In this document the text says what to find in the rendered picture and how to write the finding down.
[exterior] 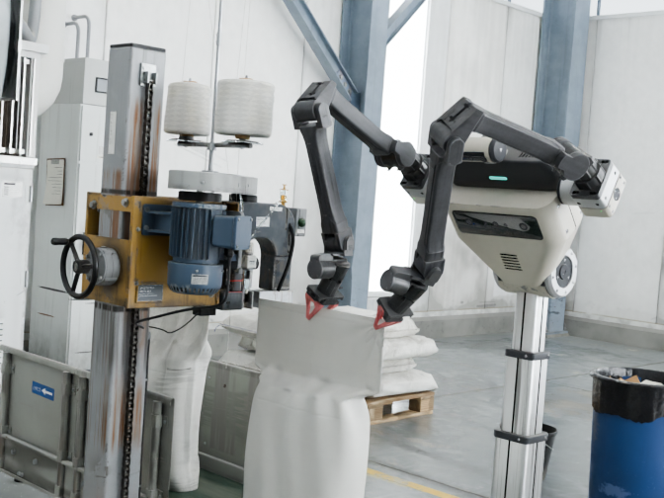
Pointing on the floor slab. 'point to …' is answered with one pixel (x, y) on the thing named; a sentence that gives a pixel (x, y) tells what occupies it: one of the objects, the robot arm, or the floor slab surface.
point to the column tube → (123, 99)
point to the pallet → (424, 402)
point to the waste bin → (626, 434)
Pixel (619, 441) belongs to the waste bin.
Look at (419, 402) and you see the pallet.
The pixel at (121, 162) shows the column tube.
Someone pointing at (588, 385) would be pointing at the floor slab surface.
